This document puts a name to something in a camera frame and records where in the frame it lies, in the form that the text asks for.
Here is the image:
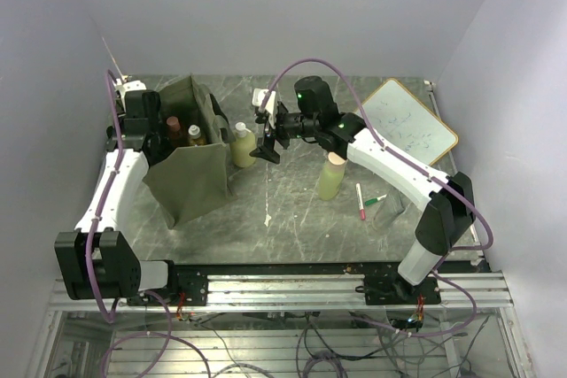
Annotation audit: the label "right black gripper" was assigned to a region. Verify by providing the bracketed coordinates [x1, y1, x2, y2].
[250, 105, 320, 163]

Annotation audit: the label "orange bottle pink cap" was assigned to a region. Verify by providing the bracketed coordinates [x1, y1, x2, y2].
[166, 116, 187, 148]

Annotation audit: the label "amber liquid clear bottle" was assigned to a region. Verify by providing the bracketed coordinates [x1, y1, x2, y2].
[188, 125, 207, 146]

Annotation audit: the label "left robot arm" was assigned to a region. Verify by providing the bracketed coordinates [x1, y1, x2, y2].
[54, 89, 181, 305]

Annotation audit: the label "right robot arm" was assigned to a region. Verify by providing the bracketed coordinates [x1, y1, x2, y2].
[251, 76, 476, 304]

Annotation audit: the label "olive canvas bag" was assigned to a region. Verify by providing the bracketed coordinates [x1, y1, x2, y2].
[144, 75, 235, 229]

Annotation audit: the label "yellow-green pump bottle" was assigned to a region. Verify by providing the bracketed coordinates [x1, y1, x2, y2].
[230, 122, 256, 168]

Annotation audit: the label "green bottle peach cap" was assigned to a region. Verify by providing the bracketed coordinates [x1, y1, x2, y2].
[317, 152, 347, 201]

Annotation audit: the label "red whiteboard marker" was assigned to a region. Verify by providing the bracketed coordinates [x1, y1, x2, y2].
[355, 182, 366, 221]

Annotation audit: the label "green whiteboard marker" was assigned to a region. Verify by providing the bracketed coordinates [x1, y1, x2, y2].
[364, 194, 387, 206]

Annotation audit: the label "clear plastic cup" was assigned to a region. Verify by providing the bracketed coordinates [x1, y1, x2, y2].
[372, 192, 405, 233]

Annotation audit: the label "yellow-framed whiteboard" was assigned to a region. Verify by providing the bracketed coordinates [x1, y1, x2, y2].
[362, 78, 458, 166]

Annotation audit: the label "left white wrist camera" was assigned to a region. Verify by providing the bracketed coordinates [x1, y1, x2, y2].
[113, 79, 147, 103]

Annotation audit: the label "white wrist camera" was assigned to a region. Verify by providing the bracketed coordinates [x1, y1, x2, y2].
[113, 79, 147, 103]
[252, 88, 277, 120]

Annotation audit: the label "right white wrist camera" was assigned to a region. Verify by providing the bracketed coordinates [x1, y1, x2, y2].
[252, 88, 277, 120]

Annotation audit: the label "tangled floor cables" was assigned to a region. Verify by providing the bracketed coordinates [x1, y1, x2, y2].
[97, 306, 488, 378]

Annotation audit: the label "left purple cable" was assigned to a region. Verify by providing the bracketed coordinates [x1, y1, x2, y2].
[86, 68, 214, 378]

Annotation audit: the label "purple cable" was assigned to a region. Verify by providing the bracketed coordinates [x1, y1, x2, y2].
[263, 58, 494, 339]
[86, 68, 214, 378]

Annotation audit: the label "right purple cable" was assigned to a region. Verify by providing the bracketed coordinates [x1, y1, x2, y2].
[263, 58, 494, 339]

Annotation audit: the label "aluminium mounting rail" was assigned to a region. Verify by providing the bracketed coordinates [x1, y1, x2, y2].
[46, 260, 510, 312]

